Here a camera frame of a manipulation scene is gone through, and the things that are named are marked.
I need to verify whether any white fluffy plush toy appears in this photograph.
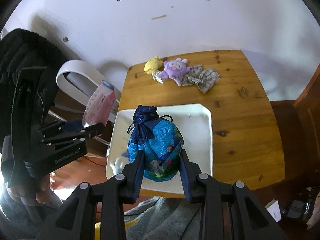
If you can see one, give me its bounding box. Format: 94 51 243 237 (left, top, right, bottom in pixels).
109 151 130 175

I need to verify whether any pink tissue packet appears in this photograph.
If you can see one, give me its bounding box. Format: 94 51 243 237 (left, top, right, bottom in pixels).
82 80 116 127

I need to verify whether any blue drawstring pouch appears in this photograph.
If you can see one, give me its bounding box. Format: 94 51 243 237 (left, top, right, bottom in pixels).
127 105 184 183

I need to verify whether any grey plaid bow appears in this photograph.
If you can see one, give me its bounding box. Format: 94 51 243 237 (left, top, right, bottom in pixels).
182 65 220 94

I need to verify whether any white small carton box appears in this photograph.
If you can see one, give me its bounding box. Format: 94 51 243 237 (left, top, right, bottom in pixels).
151 70 168 84

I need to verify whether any purple plush toy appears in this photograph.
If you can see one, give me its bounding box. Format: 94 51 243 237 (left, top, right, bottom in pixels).
158 58 191 86

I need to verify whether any yellow duck plush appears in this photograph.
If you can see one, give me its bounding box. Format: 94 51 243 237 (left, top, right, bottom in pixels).
144 56 164 74

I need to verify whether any person left hand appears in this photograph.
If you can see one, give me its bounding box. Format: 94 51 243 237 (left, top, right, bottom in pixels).
1 174 57 206

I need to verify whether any white plastic tray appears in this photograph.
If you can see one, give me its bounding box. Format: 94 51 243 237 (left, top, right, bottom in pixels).
106 103 214 198

